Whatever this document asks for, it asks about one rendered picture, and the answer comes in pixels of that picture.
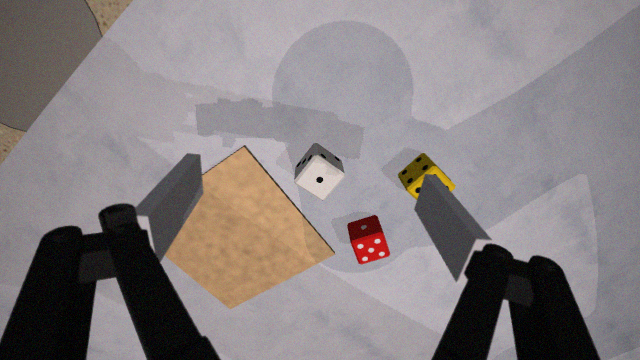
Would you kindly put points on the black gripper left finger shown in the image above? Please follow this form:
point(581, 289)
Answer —
point(52, 315)

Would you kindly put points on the white die with black pips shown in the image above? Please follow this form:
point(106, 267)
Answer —
point(319, 172)

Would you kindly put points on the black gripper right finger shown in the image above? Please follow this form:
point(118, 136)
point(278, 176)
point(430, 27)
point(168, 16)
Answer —
point(551, 329)

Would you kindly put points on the yellow die with black pips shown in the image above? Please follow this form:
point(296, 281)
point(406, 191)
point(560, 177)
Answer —
point(412, 175)

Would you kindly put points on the red die with white pips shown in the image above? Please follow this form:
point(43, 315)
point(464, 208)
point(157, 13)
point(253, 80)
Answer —
point(367, 239)

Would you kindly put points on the tan mat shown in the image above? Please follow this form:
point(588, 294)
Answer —
point(245, 235)

